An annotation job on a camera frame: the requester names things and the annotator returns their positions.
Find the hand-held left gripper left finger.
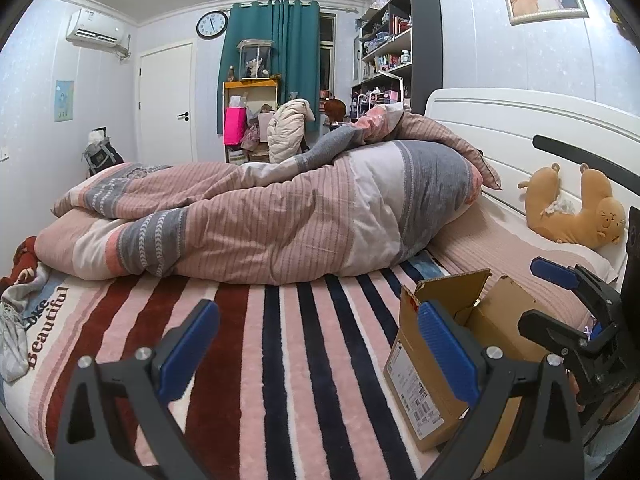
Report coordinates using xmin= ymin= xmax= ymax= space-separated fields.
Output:
xmin=54 ymin=299 xmax=221 ymax=480

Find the cream puffer jacket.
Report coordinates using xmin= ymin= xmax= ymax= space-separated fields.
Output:
xmin=266 ymin=99 xmax=317 ymax=163

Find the reddish brown wig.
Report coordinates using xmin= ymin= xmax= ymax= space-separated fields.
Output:
xmin=324 ymin=98 xmax=348 ymax=126

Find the window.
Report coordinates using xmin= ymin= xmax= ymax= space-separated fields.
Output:
xmin=317 ymin=10 xmax=337 ymax=96

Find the round wall clock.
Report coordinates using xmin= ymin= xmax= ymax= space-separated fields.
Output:
xmin=196 ymin=11 xmax=229 ymax=40

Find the person's right hand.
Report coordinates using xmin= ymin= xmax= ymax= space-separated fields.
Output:
xmin=569 ymin=371 xmax=590 ymax=415

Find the orange cat plush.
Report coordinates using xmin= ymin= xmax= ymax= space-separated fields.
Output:
xmin=517 ymin=162 xmax=627 ymax=250

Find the glass display case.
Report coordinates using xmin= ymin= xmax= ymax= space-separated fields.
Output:
xmin=236 ymin=39 xmax=275 ymax=81

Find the dark backpack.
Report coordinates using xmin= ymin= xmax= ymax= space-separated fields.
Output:
xmin=82 ymin=127 xmax=125 ymax=177

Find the teal curtain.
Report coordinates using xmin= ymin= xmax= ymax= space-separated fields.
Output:
xmin=216 ymin=0 xmax=321 ymax=137

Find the pink and grey striped duvet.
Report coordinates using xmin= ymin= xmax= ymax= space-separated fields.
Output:
xmin=35 ymin=110 xmax=483 ymax=286

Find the grey and white cloth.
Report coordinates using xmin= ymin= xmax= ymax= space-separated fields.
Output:
xmin=0 ymin=267 xmax=51 ymax=381

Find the white door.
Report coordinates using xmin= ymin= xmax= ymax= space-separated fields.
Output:
xmin=136 ymin=42 xmax=197 ymax=165

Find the brown cardboard box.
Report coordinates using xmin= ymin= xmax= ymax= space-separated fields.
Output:
xmin=383 ymin=268 xmax=591 ymax=476

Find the bright pink bag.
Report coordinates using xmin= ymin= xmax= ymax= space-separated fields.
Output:
xmin=224 ymin=106 xmax=247 ymax=147

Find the small wall poster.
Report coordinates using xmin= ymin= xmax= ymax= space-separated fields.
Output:
xmin=54 ymin=80 xmax=75 ymax=122

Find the yellow shelf unit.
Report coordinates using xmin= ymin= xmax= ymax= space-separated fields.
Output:
xmin=222 ymin=79 xmax=280 ymax=161

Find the dark bookshelf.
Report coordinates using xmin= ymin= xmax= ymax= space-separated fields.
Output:
xmin=351 ymin=0 xmax=443 ymax=116

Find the striped plush blanket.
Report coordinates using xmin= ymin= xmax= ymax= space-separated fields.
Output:
xmin=0 ymin=260 xmax=451 ymax=480

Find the white headboard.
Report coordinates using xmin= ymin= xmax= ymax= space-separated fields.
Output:
xmin=424 ymin=87 xmax=640 ymax=291

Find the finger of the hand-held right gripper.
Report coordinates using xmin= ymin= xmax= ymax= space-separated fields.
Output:
xmin=517 ymin=310 xmax=603 ymax=358
xmin=530 ymin=256 xmax=622 ymax=306

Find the white air conditioner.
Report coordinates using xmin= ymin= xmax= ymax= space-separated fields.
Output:
xmin=66 ymin=8 xmax=132 ymax=58

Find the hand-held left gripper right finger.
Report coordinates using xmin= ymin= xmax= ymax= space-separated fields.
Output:
xmin=417 ymin=300 xmax=586 ymax=480

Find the red plush toy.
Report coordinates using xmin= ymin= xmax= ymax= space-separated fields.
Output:
xmin=0 ymin=237 xmax=43 ymax=291

